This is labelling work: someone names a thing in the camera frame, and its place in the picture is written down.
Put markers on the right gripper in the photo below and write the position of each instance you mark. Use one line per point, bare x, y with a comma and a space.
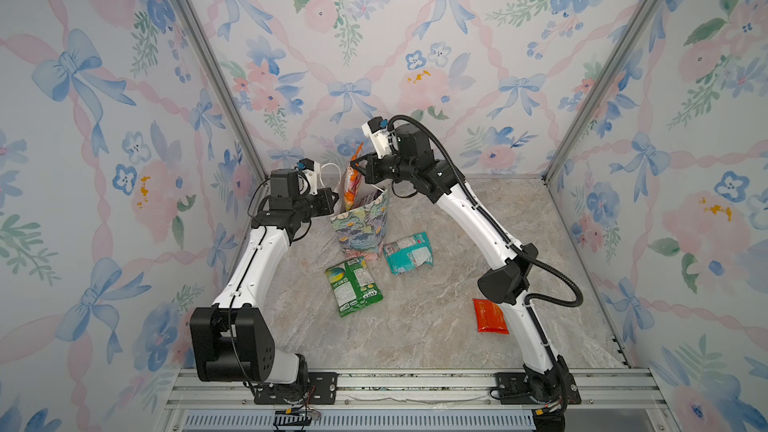
372, 168

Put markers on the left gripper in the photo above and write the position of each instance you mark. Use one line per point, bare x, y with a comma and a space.
326, 205

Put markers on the orange snack packet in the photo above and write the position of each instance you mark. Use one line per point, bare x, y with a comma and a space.
352, 181

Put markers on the floral paper gift bag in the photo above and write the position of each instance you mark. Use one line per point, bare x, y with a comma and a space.
361, 231

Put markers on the teal snack packet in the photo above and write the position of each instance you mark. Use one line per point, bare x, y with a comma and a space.
408, 253

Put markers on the green snack packet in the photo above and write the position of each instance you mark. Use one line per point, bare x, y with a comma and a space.
353, 286

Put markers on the red snack packet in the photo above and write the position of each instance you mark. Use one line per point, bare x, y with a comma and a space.
489, 317

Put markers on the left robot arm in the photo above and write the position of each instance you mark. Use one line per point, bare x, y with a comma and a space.
231, 340

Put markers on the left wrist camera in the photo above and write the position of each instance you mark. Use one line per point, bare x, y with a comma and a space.
311, 171

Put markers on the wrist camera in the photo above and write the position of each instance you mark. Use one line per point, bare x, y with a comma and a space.
376, 130
311, 171

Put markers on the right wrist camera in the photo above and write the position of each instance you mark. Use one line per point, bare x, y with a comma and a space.
376, 130

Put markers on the left corner aluminium post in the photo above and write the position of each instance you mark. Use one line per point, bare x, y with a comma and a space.
204, 52

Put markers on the corner aluminium post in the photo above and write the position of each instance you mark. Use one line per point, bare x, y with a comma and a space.
639, 20
204, 52

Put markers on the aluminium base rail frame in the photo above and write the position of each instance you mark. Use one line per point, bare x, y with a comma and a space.
423, 400

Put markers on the right corner aluminium post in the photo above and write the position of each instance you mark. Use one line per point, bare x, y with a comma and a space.
639, 20

